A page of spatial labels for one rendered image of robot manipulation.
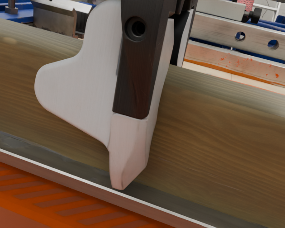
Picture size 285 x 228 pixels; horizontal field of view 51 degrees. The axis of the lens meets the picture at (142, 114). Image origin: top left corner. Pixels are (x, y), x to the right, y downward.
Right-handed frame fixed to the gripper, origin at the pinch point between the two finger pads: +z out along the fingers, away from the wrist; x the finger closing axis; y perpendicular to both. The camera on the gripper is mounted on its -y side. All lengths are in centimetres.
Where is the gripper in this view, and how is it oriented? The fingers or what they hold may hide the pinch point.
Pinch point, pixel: (146, 151)
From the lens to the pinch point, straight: 17.7
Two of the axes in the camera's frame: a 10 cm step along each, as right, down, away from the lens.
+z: -1.6, 9.0, 4.1
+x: -2.8, 3.6, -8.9
